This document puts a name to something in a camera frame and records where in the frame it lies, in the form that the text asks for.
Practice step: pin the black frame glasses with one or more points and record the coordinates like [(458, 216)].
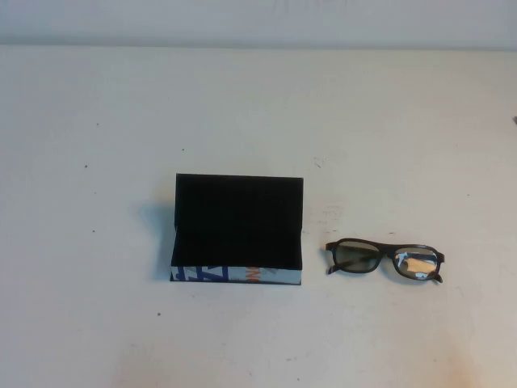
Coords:
[(351, 258)]

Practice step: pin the black glasses case printed front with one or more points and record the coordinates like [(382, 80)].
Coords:
[(238, 218)]

